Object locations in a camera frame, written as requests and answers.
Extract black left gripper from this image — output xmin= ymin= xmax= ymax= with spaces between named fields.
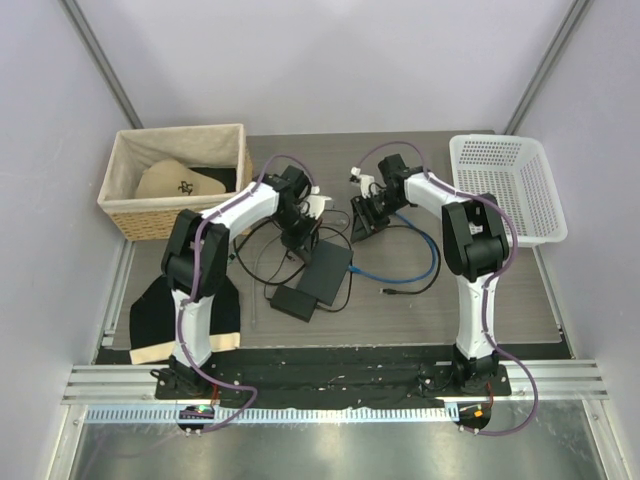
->
xmin=271 ymin=207 xmax=322 ymax=265

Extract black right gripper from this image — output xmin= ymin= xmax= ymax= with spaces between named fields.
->
xmin=352 ymin=191 xmax=408 ymax=243

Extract black network switch box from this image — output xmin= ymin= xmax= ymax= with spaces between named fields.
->
xmin=296 ymin=240 xmax=353 ymax=306

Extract grey ethernet cable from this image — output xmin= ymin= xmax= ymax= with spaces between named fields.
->
xmin=252 ymin=209 xmax=351 ymax=331

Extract blue ethernet cable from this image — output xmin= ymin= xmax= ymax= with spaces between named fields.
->
xmin=347 ymin=212 xmax=442 ymax=285

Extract black ethernet cable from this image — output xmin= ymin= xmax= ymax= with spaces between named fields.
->
xmin=379 ymin=224 xmax=441 ymax=297

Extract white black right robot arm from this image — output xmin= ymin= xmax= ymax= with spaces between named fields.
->
xmin=350 ymin=154 xmax=510 ymax=395

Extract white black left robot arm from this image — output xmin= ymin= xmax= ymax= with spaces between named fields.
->
xmin=161 ymin=166 xmax=332 ymax=399

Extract black power adapter brick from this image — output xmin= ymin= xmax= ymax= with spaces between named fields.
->
xmin=269 ymin=285 xmax=318 ymax=323

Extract beige cap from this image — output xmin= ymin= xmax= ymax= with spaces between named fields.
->
xmin=135 ymin=159 xmax=227 ymax=199

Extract white plastic perforated basket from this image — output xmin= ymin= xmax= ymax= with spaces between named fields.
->
xmin=449 ymin=134 xmax=568 ymax=248

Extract black cloth on board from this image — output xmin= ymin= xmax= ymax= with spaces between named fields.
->
xmin=129 ymin=276 xmax=241 ymax=350

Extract wicker basket with liner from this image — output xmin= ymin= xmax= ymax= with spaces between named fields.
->
xmin=97 ymin=123 xmax=253 ymax=241

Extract wooden board with label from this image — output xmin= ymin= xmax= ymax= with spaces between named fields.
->
xmin=129 ymin=332 xmax=241 ymax=365

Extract thin black power cord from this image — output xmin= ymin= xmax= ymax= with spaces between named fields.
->
xmin=252 ymin=219 xmax=354 ymax=314

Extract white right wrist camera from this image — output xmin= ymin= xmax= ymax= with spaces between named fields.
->
xmin=349 ymin=167 xmax=378 ymax=198

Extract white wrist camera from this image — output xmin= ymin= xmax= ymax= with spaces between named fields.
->
xmin=302 ymin=186 xmax=334 ymax=220
xmin=349 ymin=167 xmax=378 ymax=198

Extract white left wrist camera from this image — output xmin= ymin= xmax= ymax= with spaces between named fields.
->
xmin=302 ymin=186 xmax=334 ymax=220

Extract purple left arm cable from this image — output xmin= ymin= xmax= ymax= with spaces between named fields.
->
xmin=177 ymin=153 xmax=316 ymax=434

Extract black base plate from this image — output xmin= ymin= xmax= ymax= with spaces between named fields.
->
xmin=94 ymin=344 xmax=574 ymax=401

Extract aluminium rail frame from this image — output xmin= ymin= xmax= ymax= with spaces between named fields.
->
xmin=62 ymin=360 xmax=609 ymax=430

